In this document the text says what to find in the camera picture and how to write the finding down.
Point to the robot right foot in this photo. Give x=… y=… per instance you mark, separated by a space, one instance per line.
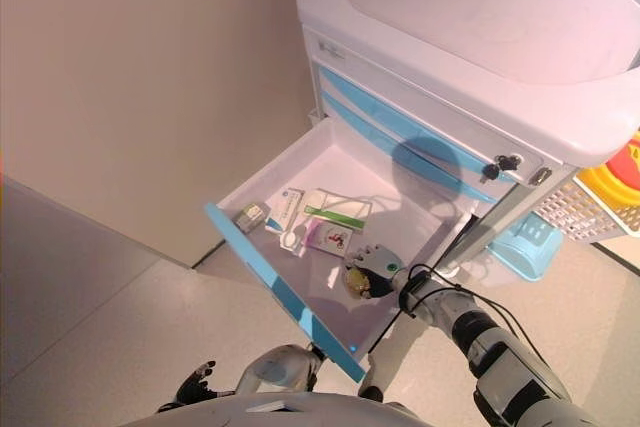
x=372 y=393

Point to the small white paper slip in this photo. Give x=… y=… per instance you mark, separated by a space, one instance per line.
x=331 y=281

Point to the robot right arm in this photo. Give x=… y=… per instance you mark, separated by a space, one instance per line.
x=500 y=347

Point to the robot right leg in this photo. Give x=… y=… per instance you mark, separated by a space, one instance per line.
x=400 y=352

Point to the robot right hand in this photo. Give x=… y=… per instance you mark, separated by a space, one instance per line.
x=387 y=264

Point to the closed blue striped drawer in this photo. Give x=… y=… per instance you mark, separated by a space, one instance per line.
x=360 y=99
x=360 y=124

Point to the round yellow medicine pack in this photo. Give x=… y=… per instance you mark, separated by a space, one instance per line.
x=357 y=279

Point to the yellow sharps container red lid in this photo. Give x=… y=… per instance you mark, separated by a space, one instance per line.
x=610 y=197

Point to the clear tubing package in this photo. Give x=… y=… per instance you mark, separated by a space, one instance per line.
x=345 y=203

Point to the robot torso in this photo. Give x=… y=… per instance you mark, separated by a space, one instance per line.
x=260 y=414

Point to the green white long box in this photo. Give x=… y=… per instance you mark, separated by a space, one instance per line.
x=335 y=217

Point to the white perforated basket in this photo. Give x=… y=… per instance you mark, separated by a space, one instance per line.
x=565 y=212

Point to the light blue waste bin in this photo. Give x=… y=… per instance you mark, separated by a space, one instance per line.
x=530 y=242

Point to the black-headed key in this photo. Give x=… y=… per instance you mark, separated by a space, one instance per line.
x=492 y=173
x=507 y=162

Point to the white medicine box blue print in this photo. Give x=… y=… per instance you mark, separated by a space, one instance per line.
x=285 y=209

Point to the pink white medicine box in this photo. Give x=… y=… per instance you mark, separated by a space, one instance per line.
x=330 y=237

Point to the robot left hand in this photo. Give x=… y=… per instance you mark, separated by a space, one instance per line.
x=192 y=389

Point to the silver blister pack box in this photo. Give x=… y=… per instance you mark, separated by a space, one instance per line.
x=251 y=216

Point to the white blue medical cart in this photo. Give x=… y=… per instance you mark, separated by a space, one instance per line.
x=475 y=7

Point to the white drawer with blue front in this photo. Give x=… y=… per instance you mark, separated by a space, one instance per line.
x=325 y=307

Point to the silver cart latch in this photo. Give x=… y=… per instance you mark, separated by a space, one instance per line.
x=539 y=177

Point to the small clear plastic bag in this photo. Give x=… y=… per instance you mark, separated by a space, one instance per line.
x=290 y=242

